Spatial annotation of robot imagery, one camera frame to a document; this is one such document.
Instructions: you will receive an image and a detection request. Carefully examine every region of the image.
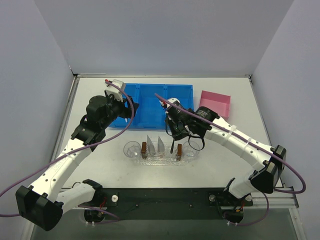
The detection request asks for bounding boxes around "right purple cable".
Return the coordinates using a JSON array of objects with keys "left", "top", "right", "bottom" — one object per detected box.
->
[{"left": 154, "top": 92, "right": 307, "bottom": 227}]

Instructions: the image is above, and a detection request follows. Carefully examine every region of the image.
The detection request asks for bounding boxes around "red-capped toothpaste tube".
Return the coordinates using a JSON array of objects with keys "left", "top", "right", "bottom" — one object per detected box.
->
[{"left": 157, "top": 136, "right": 165, "bottom": 154}]

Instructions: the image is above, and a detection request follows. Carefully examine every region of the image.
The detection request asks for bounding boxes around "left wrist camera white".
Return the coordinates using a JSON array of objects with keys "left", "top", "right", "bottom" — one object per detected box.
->
[{"left": 105, "top": 79, "right": 126, "bottom": 102}]

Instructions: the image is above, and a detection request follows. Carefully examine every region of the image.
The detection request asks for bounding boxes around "black toothbrush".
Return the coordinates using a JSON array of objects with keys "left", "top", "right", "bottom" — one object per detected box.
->
[{"left": 170, "top": 139, "right": 175, "bottom": 154}]

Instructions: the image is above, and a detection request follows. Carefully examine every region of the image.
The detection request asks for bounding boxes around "clear holder with brown ends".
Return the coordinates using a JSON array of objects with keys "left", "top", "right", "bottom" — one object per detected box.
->
[{"left": 141, "top": 141, "right": 183, "bottom": 162}]

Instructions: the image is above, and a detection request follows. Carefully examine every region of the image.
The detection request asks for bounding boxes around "aluminium rail frame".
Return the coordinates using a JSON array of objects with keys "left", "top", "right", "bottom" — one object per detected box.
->
[{"left": 251, "top": 191, "right": 300, "bottom": 209}]

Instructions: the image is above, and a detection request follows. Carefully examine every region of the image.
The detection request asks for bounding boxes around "pink plastic box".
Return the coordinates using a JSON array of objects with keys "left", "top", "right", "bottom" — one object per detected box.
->
[{"left": 199, "top": 90, "right": 231, "bottom": 120}]

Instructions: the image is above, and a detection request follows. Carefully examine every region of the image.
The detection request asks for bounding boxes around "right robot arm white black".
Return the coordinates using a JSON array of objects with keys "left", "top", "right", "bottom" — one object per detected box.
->
[{"left": 161, "top": 99, "right": 286, "bottom": 200}]

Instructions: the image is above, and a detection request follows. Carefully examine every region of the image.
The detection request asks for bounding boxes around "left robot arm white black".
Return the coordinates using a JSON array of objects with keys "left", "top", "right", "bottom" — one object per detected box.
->
[{"left": 15, "top": 94, "right": 139, "bottom": 231}]

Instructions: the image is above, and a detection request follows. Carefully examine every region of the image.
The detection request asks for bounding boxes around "clear textured oval tray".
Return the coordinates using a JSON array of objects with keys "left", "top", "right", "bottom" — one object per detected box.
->
[{"left": 132, "top": 142, "right": 199, "bottom": 166}]

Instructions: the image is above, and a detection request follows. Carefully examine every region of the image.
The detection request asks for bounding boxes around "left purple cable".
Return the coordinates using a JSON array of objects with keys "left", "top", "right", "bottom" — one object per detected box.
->
[{"left": 0, "top": 80, "right": 136, "bottom": 223}]

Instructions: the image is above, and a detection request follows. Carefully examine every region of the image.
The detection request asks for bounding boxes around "purple cable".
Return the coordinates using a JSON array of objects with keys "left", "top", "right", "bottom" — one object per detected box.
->
[
  {"left": 154, "top": 92, "right": 307, "bottom": 227},
  {"left": 0, "top": 80, "right": 136, "bottom": 223}
]

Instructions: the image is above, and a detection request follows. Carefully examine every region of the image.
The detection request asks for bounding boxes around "clear plastic cup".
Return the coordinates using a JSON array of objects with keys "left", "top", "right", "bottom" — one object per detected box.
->
[
  {"left": 123, "top": 141, "right": 142, "bottom": 159},
  {"left": 182, "top": 140, "right": 200, "bottom": 158}
]

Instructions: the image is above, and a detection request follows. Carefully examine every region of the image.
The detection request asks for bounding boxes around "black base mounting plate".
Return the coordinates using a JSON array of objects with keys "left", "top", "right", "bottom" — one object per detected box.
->
[{"left": 84, "top": 187, "right": 253, "bottom": 224}]

